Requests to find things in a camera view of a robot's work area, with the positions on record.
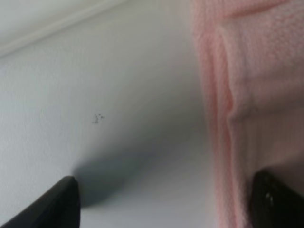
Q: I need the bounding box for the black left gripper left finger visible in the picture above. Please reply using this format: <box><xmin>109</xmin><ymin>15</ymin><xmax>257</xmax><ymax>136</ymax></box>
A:
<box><xmin>2</xmin><ymin>176</ymin><xmax>81</xmax><ymax>228</ymax></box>

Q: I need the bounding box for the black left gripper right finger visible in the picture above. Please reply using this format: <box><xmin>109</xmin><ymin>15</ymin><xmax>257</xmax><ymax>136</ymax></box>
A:
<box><xmin>248</xmin><ymin>170</ymin><xmax>304</xmax><ymax>228</ymax></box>

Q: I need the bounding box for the pink towel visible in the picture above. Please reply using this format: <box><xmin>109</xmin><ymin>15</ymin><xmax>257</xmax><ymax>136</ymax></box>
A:
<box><xmin>192</xmin><ymin>0</ymin><xmax>304</xmax><ymax>228</ymax></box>

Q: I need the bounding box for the white rectangular plastic tray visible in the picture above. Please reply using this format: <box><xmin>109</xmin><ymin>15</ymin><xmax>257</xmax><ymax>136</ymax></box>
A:
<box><xmin>0</xmin><ymin>0</ymin><xmax>123</xmax><ymax>57</ymax></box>

